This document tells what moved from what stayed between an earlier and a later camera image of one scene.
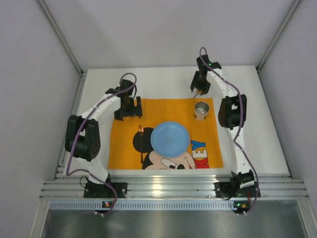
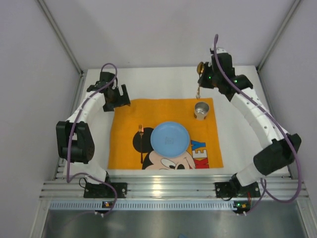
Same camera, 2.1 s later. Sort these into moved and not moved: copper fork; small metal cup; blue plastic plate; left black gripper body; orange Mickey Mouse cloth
Moved: left black gripper body
Not moved: copper fork; small metal cup; blue plastic plate; orange Mickey Mouse cloth
